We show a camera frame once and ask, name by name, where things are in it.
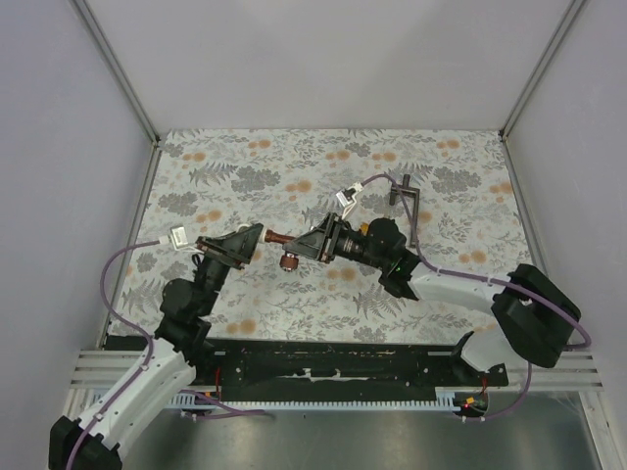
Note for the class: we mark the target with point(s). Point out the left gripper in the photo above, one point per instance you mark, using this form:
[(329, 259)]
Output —
[(232, 250)]

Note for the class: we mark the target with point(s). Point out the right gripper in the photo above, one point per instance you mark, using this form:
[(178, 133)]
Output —
[(320, 243)]

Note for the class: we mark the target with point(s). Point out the brown faucet with chrome cap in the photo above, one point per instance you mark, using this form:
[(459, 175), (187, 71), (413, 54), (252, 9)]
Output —
[(289, 261)]

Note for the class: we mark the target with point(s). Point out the white pipe elbow fitting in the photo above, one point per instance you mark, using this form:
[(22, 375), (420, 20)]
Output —
[(256, 230)]

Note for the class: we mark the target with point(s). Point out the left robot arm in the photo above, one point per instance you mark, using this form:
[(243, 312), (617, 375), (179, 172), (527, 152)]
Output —
[(103, 434)]

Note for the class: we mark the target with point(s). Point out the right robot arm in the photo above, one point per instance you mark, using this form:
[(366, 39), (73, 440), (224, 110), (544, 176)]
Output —
[(535, 320)]

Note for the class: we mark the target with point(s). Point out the grey metal faucet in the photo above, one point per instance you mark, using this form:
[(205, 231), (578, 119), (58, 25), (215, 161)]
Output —
[(406, 193)]

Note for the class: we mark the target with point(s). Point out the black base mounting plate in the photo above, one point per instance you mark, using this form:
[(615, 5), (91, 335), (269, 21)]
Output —
[(260, 370)]

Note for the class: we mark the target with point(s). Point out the floral patterned table mat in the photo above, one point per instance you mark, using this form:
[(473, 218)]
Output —
[(212, 181)]

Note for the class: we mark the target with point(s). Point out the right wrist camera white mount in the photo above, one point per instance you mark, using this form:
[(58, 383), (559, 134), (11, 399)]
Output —
[(347, 198)]

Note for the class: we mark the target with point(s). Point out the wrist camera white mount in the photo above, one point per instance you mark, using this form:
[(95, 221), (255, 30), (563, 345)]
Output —
[(347, 198), (177, 239)]

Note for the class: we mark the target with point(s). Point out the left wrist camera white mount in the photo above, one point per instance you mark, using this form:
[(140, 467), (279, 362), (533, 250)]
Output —
[(177, 239)]

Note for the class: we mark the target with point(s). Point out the left aluminium frame post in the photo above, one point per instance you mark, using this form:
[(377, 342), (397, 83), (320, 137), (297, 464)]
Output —
[(113, 64)]

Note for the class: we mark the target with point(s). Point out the aluminium frame post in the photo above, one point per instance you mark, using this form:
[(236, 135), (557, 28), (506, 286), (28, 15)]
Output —
[(113, 64), (566, 22)]

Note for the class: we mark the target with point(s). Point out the aluminium rail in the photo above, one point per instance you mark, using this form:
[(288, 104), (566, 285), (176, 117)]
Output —
[(101, 369)]

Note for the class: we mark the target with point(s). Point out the white slotted cable duct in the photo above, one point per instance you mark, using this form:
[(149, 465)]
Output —
[(444, 401)]

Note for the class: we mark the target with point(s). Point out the right aluminium frame post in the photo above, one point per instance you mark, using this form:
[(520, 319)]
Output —
[(566, 22)]

